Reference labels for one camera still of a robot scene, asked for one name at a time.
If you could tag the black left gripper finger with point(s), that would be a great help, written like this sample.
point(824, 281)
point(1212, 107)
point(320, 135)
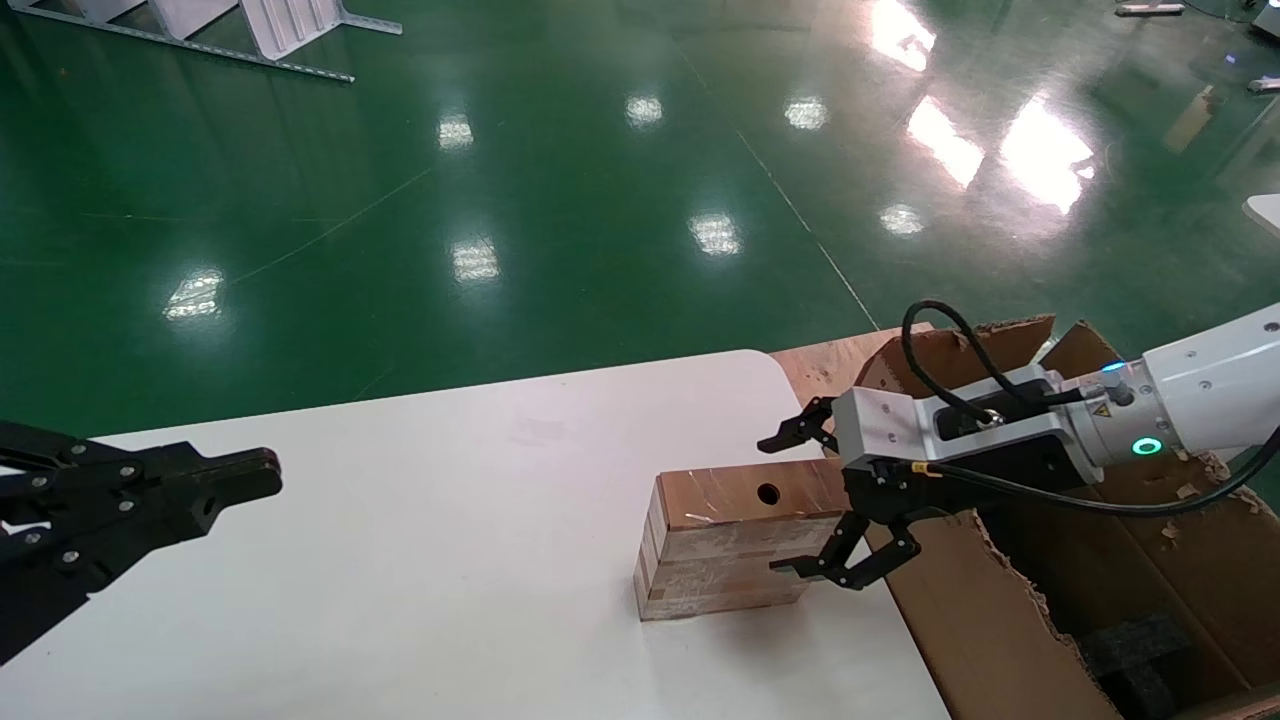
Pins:
point(100, 545)
point(220, 475)

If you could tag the small brown cardboard box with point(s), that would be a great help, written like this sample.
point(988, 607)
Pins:
point(720, 560)

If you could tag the white metal frame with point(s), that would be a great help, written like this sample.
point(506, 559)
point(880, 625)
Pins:
point(280, 25)

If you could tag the white rounded table corner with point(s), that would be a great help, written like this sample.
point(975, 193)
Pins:
point(1265, 215)

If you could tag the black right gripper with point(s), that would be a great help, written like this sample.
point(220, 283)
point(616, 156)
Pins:
point(1000, 470)

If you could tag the white flat floor foot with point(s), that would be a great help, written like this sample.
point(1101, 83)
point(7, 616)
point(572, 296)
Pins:
point(1150, 8)

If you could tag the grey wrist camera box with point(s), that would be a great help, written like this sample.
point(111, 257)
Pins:
point(880, 425)

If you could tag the short white floor bar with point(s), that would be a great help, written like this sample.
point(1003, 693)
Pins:
point(1265, 86)

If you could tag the big torn cardboard box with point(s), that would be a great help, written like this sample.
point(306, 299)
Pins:
point(970, 620)

